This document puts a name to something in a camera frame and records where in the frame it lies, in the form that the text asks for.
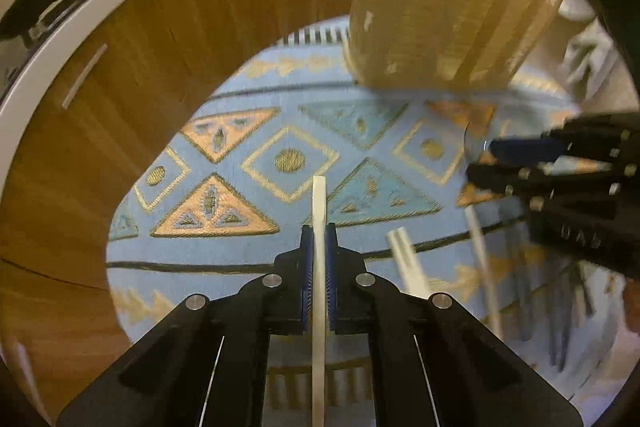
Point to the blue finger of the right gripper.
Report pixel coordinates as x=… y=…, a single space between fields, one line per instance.
x=523 y=151
x=501 y=179

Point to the grey hanging towel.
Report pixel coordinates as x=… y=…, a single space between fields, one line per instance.
x=589 y=59

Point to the person's hand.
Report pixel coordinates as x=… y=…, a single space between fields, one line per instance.
x=631 y=300

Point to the clear plastic spoon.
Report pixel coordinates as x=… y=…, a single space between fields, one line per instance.
x=477 y=136

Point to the blue patterned tablecloth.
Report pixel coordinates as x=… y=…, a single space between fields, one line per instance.
x=232 y=189

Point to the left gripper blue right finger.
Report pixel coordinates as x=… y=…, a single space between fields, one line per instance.
x=433 y=363

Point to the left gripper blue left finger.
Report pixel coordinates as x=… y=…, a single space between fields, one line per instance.
x=205 y=363

